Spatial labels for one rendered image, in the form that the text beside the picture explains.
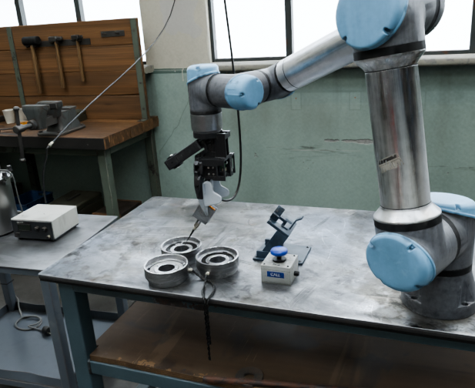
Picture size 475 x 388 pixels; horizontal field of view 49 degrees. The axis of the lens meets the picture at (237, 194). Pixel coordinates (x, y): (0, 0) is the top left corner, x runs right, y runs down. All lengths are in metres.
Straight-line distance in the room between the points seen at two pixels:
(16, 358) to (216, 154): 1.29
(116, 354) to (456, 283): 0.88
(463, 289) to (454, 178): 1.69
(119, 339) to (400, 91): 1.03
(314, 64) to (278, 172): 1.81
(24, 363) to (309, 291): 1.30
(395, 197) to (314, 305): 0.33
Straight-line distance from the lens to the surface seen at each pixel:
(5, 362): 2.22
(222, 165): 1.22
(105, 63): 3.09
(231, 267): 1.24
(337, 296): 1.16
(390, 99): 0.89
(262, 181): 2.94
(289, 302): 1.14
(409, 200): 0.92
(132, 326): 1.59
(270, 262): 1.20
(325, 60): 1.11
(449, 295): 1.10
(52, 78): 3.33
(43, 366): 2.13
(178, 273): 1.22
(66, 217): 1.96
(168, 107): 3.05
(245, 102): 1.11
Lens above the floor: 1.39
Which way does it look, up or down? 19 degrees down
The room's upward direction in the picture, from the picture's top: 4 degrees counter-clockwise
